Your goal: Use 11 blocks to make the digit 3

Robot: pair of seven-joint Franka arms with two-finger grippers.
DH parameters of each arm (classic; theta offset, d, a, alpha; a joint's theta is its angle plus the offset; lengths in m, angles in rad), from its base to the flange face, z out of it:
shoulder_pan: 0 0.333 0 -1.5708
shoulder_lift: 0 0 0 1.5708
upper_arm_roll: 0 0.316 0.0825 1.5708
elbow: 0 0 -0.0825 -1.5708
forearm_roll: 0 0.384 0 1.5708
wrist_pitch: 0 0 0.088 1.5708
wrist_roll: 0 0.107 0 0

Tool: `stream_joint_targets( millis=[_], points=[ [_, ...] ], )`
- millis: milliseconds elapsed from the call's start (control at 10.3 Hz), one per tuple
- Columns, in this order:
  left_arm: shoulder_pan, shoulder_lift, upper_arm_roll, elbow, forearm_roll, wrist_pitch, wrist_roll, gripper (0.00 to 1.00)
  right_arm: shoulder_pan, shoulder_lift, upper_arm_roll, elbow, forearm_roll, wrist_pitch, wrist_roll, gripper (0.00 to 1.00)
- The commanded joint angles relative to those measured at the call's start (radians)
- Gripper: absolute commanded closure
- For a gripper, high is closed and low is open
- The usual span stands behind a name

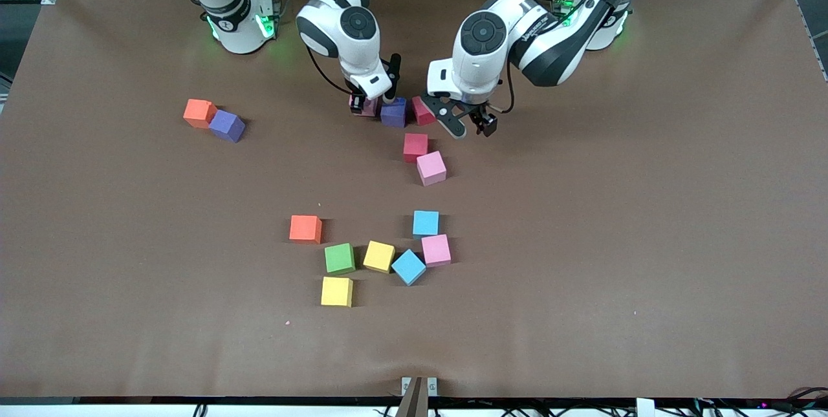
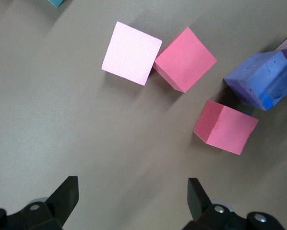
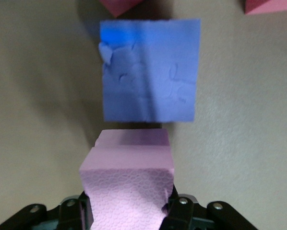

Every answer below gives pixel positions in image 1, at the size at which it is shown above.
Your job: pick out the yellow foam block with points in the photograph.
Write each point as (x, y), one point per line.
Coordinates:
(336, 290)
(379, 255)

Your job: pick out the pink foam block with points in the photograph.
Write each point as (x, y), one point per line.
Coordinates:
(370, 107)
(431, 167)
(436, 249)

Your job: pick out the green foam block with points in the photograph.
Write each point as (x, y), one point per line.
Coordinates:
(339, 257)

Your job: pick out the red foam block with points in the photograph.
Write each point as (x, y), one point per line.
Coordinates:
(422, 113)
(414, 147)

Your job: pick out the purple foam block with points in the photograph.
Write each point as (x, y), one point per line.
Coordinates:
(393, 113)
(226, 125)

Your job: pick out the brown wedge post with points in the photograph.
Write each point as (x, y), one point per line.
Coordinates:
(412, 401)

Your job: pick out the white edge bracket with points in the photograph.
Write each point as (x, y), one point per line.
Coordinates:
(645, 407)

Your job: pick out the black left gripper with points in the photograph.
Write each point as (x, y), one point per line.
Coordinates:
(479, 114)

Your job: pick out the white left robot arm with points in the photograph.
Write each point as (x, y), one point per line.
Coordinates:
(483, 32)

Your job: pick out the brown paper table cover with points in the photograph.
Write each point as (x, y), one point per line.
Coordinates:
(582, 313)

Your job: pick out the blue foam block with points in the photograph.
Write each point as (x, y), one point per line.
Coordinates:
(409, 266)
(425, 222)

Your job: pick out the small metal bracket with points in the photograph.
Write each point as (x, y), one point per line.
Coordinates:
(432, 386)

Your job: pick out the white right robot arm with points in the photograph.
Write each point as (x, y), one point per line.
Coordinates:
(358, 22)

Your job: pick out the orange foam block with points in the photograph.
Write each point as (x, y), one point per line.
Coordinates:
(198, 112)
(305, 227)

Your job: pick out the white table edge rail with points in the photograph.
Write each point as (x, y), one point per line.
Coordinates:
(129, 412)

